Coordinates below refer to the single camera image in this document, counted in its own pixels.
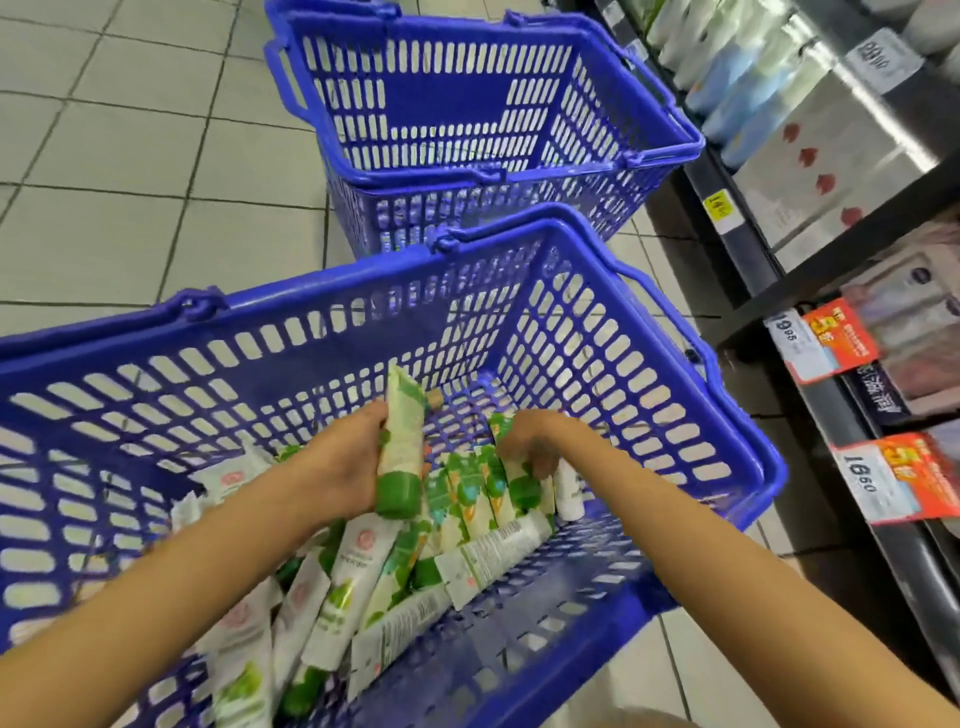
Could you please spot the yellow shelf price tag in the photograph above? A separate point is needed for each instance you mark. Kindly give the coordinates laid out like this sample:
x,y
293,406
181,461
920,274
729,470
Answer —
x,y
721,208

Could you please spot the blue basket holding tubes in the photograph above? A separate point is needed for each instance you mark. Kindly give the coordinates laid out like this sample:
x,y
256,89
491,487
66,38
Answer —
x,y
225,352

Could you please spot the pile of green white tubes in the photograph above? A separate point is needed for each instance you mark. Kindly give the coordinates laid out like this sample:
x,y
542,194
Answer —
x,y
352,592

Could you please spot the row of pastel bottles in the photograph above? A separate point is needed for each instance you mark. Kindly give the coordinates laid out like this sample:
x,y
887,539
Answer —
x,y
731,75

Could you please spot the black shelf label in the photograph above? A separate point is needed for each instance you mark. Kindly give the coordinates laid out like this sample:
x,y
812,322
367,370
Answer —
x,y
876,394

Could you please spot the row of pale sachet packets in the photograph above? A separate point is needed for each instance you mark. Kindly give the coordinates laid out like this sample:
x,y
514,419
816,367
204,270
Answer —
x,y
915,322

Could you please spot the dark metal store shelf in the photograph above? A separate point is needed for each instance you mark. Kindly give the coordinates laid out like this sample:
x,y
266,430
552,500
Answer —
x,y
750,255

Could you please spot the white boxes with red marks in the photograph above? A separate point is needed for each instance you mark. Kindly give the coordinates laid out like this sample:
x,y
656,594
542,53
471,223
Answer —
x,y
825,165

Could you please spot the green capped white tube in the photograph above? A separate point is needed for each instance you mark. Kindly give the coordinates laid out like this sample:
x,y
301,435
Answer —
x,y
401,450

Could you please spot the white shelf price tag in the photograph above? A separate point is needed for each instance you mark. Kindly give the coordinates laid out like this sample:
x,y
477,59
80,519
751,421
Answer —
x,y
883,60

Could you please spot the person's right fingers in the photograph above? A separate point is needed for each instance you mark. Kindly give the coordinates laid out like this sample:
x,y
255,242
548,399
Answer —
x,y
529,454

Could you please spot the person's left thumb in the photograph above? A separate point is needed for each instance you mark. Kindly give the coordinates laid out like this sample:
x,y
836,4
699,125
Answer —
x,y
373,424

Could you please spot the person's right forearm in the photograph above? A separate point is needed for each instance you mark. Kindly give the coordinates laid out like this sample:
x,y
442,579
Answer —
x,y
735,600

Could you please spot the person's right hand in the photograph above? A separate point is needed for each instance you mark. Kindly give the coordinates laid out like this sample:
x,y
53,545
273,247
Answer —
x,y
540,435

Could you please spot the empty blue shopping basket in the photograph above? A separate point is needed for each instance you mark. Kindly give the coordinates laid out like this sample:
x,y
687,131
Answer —
x,y
450,97

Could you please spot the white and red price tag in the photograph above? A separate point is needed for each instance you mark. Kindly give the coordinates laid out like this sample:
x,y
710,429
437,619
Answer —
x,y
896,476
821,341

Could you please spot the person's left hand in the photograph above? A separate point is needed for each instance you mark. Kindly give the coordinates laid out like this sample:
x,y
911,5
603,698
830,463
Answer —
x,y
341,472

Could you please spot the person's left forearm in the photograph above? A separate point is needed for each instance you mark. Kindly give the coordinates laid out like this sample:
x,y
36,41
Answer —
x,y
165,592

